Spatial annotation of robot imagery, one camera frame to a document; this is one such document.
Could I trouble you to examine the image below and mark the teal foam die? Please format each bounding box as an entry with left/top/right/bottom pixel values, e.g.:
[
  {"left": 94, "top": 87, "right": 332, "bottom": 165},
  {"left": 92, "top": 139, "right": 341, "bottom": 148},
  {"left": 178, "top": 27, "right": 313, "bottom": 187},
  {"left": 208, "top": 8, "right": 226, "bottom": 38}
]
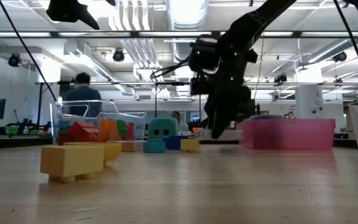
[{"left": 147, "top": 117, "right": 180, "bottom": 141}]

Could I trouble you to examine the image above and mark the blue knobbed toy block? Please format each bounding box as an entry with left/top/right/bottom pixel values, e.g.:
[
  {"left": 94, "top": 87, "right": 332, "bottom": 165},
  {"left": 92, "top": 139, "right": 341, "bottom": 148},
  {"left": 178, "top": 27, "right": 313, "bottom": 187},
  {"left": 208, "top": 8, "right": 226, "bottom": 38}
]
[{"left": 163, "top": 135, "right": 188, "bottom": 151}]

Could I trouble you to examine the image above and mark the black light strip beam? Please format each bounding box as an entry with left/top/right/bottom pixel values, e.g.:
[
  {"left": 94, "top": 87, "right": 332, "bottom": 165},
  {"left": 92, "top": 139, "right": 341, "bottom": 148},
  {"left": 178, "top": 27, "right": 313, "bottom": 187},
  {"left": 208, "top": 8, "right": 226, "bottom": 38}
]
[{"left": 0, "top": 30, "right": 358, "bottom": 39}]

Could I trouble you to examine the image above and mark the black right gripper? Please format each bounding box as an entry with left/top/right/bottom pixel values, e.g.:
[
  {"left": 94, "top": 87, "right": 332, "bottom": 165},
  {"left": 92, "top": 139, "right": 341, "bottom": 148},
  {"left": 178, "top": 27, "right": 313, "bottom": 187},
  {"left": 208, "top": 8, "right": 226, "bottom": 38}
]
[{"left": 204, "top": 73, "right": 257, "bottom": 140}]

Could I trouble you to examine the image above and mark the black aluminium table frame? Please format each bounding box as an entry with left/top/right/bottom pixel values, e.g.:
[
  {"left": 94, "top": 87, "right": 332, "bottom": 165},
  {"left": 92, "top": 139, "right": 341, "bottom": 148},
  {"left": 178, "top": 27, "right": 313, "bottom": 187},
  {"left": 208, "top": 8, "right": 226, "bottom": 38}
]
[{"left": 0, "top": 135, "right": 357, "bottom": 149}]

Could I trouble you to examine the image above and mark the white column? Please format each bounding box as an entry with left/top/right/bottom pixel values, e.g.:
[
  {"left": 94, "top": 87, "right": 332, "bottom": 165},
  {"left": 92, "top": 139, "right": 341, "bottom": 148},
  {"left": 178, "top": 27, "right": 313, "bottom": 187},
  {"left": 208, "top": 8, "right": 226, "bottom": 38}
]
[{"left": 295, "top": 85, "right": 324, "bottom": 119}]

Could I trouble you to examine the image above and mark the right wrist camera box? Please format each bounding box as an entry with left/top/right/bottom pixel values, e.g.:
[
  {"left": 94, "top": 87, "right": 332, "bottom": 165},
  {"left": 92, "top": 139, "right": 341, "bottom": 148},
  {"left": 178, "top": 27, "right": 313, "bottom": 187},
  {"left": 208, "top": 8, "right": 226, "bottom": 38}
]
[{"left": 190, "top": 76, "right": 213, "bottom": 96}]

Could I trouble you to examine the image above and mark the clear plastic bin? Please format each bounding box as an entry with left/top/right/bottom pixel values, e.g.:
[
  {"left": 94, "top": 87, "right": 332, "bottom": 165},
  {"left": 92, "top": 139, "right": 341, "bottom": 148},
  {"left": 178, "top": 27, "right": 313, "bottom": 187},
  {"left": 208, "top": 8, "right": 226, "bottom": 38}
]
[{"left": 50, "top": 99, "right": 147, "bottom": 146}]

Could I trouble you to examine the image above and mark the green crate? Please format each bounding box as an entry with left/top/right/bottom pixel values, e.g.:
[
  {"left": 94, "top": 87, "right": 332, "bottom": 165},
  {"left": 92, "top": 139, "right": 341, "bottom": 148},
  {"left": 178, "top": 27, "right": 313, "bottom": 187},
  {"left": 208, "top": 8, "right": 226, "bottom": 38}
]
[{"left": 4, "top": 125, "right": 21, "bottom": 136}]

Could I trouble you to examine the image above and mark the green knobbed toy block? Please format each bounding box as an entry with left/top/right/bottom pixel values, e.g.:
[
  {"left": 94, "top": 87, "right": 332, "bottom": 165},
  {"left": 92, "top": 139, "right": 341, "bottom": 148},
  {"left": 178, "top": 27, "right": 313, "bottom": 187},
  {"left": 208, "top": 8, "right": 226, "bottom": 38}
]
[{"left": 116, "top": 119, "right": 127, "bottom": 136}]

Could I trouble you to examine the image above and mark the silver air duct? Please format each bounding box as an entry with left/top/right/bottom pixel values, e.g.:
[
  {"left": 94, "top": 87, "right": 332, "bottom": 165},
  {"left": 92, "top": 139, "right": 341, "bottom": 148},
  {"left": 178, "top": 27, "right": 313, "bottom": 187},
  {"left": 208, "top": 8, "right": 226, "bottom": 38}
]
[{"left": 165, "top": 0, "right": 209, "bottom": 63}]

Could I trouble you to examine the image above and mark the yellow small toy brick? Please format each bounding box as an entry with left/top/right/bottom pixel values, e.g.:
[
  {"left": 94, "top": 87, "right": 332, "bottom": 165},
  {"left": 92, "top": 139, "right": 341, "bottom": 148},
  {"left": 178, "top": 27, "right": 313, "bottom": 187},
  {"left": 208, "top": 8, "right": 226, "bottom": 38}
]
[
  {"left": 180, "top": 138, "right": 200, "bottom": 153},
  {"left": 40, "top": 145, "right": 105, "bottom": 184}
]

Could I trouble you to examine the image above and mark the orange white card box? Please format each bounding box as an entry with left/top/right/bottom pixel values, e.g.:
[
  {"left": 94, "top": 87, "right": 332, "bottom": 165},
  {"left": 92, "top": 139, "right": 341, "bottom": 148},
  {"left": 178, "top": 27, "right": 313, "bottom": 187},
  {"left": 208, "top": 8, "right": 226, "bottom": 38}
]
[{"left": 106, "top": 140, "right": 146, "bottom": 152}]

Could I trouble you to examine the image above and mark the cyan toy brick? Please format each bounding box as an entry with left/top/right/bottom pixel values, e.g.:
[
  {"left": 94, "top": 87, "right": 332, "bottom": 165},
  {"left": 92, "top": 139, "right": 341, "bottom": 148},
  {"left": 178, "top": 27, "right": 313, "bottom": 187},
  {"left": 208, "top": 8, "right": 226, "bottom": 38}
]
[
  {"left": 57, "top": 120, "right": 71, "bottom": 135},
  {"left": 143, "top": 139, "right": 167, "bottom": 154}
]

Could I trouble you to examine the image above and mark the small dark red brick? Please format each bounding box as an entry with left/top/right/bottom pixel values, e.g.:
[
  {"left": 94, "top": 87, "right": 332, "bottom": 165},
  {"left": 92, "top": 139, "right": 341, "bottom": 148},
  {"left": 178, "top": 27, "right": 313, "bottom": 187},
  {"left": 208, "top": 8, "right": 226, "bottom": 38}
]
[{"left": 57, "top": 133, "right": 70, "bottom": 146}]

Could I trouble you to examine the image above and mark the orange toy block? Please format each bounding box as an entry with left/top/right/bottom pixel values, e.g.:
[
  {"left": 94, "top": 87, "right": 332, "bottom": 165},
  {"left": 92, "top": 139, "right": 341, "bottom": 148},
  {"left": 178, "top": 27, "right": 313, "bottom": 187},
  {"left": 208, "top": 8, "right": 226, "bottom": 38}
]
[{"left": 98, "top": 118, "right": 120, "bottom": 142}]

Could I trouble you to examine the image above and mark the pink plastic bin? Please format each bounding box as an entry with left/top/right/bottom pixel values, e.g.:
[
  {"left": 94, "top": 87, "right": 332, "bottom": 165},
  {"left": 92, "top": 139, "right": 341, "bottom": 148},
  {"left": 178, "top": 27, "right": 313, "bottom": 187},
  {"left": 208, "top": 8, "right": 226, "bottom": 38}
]
[{"left": 237, "top": 118, "right": 336, "bottom": 152}]

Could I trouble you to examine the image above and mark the black spotlight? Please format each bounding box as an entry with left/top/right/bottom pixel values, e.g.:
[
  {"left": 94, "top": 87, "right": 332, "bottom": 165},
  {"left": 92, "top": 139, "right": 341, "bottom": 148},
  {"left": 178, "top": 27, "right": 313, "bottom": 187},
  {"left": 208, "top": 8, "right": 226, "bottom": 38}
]
[
  {"left": 273, "top": 73, "right": 288, "bottom": 85},
  {"left": 7, "top": 53, "right": 22, "bottom": 68},
  {"left": 333, "top": 51, "right": 348, "bottom": 63},
  {"left": 112, "top": 49, "right": 126, "bottom": 63}
]

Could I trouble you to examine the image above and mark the person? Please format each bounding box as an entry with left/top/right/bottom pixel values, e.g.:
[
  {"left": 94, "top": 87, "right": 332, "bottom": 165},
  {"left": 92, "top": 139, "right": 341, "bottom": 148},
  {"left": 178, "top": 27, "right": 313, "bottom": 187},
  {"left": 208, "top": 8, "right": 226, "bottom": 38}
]
[
  {"left": 63, "top": 72, "right": 103, "bottom": 118},
  {"left": 170, "top": 111, "right": 190, "bottom": 132}
]

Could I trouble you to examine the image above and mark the orange-yellow six-stud brick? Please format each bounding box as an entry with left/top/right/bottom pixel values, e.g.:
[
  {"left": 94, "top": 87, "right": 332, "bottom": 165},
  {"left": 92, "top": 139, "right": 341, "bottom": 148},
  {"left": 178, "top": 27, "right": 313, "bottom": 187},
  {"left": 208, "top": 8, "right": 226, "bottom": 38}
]
[{"left": 67, "top": 142, "right": 122, "bottom": 166}]

